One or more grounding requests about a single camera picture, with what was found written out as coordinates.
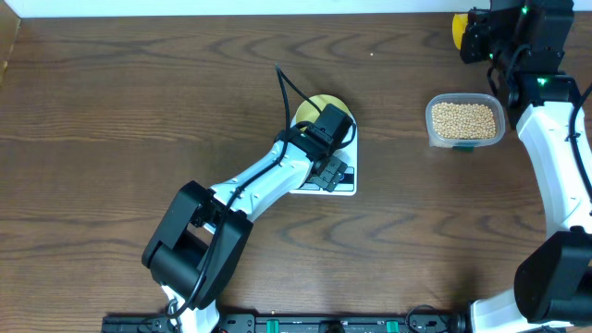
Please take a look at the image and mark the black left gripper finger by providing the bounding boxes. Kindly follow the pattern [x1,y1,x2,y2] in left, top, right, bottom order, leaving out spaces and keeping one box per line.
[309,156,342,189]
[323,161,347,192]

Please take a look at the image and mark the yellow plastic measuring scoop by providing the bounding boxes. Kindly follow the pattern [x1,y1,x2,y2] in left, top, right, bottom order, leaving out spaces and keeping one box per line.
[451,13,468,50]

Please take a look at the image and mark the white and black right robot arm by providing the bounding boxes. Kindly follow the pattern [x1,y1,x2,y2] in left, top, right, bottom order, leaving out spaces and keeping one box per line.
[449,0,591,332]

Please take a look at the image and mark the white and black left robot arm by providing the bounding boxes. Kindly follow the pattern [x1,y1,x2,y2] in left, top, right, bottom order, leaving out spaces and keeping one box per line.
[142,104,356,332]

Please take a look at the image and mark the white digital kitchen scale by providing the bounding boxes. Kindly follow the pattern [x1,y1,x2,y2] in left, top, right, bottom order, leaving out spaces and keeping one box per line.
[290,117,359,196]

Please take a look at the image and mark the pale yellow bowl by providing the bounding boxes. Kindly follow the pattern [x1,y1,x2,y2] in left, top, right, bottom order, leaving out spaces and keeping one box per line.
[290,94,354,126]

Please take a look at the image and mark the clear plastic container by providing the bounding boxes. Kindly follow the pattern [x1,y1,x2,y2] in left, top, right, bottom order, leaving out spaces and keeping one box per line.
[425,93,506,149]

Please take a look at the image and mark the soybeans in container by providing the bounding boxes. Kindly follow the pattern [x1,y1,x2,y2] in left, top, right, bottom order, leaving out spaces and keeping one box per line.
[431,103,497,140]

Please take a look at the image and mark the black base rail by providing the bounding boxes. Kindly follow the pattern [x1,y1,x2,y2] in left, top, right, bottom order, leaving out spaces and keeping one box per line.
[101,313,471,333]

